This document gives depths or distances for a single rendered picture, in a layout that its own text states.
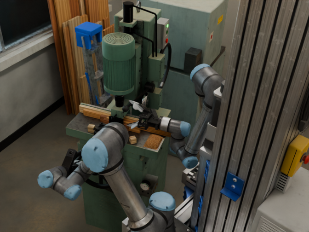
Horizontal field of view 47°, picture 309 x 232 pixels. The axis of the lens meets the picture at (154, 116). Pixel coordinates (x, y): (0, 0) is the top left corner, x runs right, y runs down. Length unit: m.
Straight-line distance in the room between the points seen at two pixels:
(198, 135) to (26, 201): 1.77
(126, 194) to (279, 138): 0.61
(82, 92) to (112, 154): 2.36
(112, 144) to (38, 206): 1.76
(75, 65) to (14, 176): 1.17
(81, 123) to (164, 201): 0.90
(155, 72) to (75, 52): 1.48
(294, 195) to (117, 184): 0.68
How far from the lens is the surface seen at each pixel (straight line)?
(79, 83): 3.65
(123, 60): 1.92
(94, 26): 2.95
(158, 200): 1.61
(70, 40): 3.48
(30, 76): 3.58
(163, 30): 2.15
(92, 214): 2.74
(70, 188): 1.68
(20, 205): 3.08
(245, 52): 1.18
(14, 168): 3.39
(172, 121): 1.85
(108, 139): 1.35
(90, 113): 2.30
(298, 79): 1.13
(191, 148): 1.78
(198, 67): 1.76
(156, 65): 2.14
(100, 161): 1.33
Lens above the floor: 2.27
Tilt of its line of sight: 36 degrees down
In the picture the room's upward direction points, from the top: 3 degrees clockwise
